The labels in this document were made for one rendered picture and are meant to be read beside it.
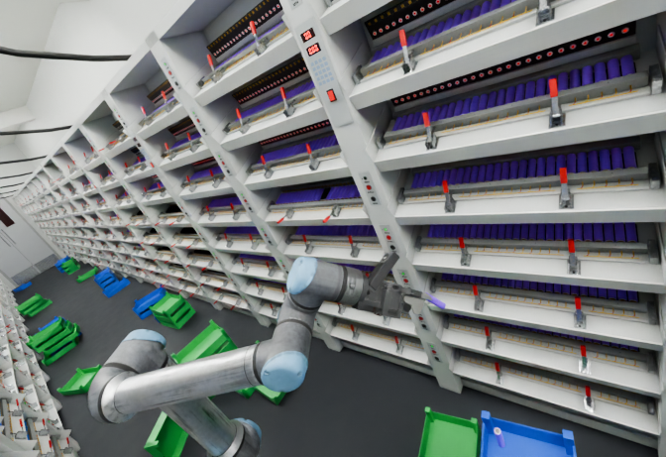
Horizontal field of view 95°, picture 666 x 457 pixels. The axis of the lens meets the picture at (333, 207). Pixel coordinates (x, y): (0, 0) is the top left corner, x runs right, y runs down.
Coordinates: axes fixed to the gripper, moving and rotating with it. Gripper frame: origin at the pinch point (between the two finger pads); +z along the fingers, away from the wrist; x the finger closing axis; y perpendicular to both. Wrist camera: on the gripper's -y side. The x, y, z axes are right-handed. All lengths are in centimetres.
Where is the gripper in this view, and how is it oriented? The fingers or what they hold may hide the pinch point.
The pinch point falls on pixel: (425, 294)
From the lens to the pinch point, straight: 89.6
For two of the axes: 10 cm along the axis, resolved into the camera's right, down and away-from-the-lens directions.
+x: 3.2, -1.7, -9.3
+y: -2.1, 9.5, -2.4
